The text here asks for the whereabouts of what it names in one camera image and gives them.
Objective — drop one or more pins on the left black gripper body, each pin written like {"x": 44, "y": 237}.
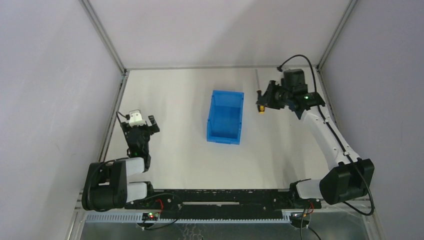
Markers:
{"x": 139, "y": 129}

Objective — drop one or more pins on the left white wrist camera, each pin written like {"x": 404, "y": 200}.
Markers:
{"x": 136, "y": 118}

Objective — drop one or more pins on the blue plastic bin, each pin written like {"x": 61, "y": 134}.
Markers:
{"x": 224, "y": 123}

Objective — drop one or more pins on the aluminium frame profile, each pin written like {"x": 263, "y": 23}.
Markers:
{"x": 113, "y": 54}
{"x": 327, "y": 65}
{"x": 202, "y": 67}

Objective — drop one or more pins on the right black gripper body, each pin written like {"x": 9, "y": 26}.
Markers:
{"x": 271, "y": 96}

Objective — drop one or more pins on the back aluminium frame profile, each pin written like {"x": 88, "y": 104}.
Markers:
{"x": 202, "y": 67}

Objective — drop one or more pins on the yellow black screwdriver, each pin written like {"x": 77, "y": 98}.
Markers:
{"x": 260, "y": 108}

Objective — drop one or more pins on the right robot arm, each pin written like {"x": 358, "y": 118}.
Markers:
{"x": 349, "y": 176}

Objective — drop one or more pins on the white slotted cable duct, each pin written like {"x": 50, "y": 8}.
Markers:
{"x": 139, "y": 217}

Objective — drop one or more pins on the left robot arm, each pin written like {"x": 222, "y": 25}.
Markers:
{"x": 107, "y": 185}

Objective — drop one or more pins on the left aluminium frame profile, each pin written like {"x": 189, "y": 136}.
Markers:
{"x": 113, "y": 54}

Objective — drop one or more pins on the left circuit board with leds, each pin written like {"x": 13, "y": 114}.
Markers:
{"x": 150, "y": 216}

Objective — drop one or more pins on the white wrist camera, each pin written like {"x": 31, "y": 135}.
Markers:
{"x": 136, "y": 118}
{"x": 293, "y": 78}

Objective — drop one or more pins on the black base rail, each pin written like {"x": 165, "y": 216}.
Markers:
{"x": 223, "y": 203}

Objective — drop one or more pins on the right aluminium frame profile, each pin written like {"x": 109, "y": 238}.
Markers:
{"x": 327, "y": 65}

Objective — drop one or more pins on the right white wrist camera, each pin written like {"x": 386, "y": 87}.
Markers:
{"x": 293, "y": 78}

